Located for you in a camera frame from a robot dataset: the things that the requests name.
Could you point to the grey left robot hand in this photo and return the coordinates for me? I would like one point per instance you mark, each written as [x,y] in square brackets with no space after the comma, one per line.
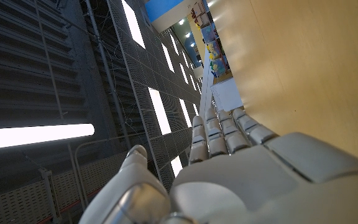
[244,186]

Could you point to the white light tube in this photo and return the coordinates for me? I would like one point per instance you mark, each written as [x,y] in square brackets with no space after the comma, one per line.
[36,137]

